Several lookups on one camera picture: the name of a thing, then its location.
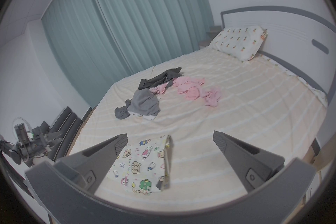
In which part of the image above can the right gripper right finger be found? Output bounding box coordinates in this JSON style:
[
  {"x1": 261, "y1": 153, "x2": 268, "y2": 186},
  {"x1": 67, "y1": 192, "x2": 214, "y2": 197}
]
[{"x1": 213, "y1": 131, "x2": 285, "y2": 194}]

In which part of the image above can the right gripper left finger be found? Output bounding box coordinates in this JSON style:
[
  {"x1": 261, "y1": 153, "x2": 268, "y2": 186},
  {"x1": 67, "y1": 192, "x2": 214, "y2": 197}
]
[{"x1": 54, "y1": 133, "x2": 128, "y2": 192}]

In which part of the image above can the white printed pyjama top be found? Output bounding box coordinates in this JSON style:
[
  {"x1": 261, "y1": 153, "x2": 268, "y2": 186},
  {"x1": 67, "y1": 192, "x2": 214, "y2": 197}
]
[{"x1": 106, "y1": 134, "x2": 173, "y2": 194}]

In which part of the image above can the bed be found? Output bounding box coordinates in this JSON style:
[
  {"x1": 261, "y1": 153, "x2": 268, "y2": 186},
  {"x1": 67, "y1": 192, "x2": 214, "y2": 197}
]
[{"x1": 67, "y1": 6, "x2": 336, "y2": 205}]

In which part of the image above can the dark grey garment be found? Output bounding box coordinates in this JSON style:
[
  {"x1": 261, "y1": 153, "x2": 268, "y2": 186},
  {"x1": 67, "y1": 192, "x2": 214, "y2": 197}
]
[{"x1": 114, "y1": 99, "x2": 132, "y2": 120}]

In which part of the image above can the grey knit garment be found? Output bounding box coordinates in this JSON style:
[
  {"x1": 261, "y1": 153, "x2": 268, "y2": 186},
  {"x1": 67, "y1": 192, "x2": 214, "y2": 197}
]
[{"x1": 127, "y1": 89, "x2": 161, "y2": 120}]

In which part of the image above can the blue-green curtain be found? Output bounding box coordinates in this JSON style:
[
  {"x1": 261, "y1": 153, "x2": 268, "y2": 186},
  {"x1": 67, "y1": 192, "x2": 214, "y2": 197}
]
[
  {"x1": 85, "y1": 0, "x2": 214, "y2": 75},
  {"x1": 41, "y1": 0, "x2": 132, "y2": 108}
]

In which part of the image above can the pink garment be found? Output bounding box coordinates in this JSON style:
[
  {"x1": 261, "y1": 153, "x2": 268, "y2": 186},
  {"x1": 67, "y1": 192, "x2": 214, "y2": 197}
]
[{"x1": 150, "y1": 76, "x2": 222, "y2": 108}]

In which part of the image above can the black garment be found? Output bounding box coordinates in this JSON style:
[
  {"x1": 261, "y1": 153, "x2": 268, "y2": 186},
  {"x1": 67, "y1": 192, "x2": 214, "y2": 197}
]
[{"x1": 139, "y1": 67, "x2": 182, "y2": 91}]

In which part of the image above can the white printed pillow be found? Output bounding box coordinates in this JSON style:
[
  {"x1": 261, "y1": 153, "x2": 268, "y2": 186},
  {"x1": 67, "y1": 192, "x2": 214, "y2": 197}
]
[{"x1": 208, "y1": 26, "x2": 268, "y2": 62}]

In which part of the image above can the grey bedside table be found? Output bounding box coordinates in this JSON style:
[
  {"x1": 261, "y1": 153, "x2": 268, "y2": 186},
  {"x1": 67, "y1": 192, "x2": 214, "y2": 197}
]
[{"x1": 199, "y1": 26, "x2": 223, "y2": 50}]

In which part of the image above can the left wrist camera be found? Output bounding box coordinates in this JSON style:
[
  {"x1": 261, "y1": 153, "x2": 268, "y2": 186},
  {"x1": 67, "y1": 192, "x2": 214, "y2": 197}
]
[{"x1": 14, "y1": 123, "x2": 28, "y2": 143}]

